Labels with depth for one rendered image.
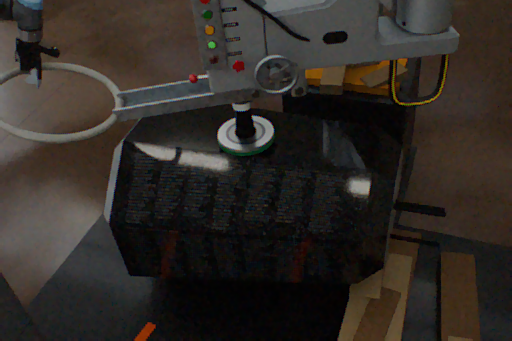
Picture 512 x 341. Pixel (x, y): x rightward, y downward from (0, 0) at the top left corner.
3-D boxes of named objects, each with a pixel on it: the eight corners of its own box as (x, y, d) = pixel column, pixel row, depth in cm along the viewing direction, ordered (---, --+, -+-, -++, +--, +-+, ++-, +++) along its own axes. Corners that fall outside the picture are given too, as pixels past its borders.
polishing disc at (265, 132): (255, 111, 212) (255, 109, 212) (284, 137, 198) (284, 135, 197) (208, 131, 205) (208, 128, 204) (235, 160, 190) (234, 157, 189)
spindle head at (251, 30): (306, 57, 196) (301, -61, 168) (317, 89, 178) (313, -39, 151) (210, 69, 195) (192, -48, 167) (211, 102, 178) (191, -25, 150)
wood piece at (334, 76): (325, 70, 252) (325, 61, 249) (346, 71, 249) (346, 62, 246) (319, 93, 237) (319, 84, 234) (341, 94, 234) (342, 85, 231)
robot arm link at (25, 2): (15, -13, 180) (44, -10, 183) (16, 19, 187) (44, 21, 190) (11, -2, 173) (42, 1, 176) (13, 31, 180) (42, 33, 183)
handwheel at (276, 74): (296, 78, 180) (294, 39, 170) (301, 94, 172) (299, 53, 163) (252, 83, 179) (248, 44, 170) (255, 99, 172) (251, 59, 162)
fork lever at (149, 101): (301, 68, 197) (300, 57, 194) (310, 96, 182) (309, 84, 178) (121, 98, 197) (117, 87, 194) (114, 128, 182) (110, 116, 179)
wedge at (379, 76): (396, 69, 247) (396, 60, 244) (407, 79, 240) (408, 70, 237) (359, 79, 243) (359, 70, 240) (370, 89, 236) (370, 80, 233)
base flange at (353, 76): (322, 37, 287) (322, 29, 284) (411, 47, 270) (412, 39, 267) (294, 83, 253) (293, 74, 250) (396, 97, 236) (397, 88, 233)
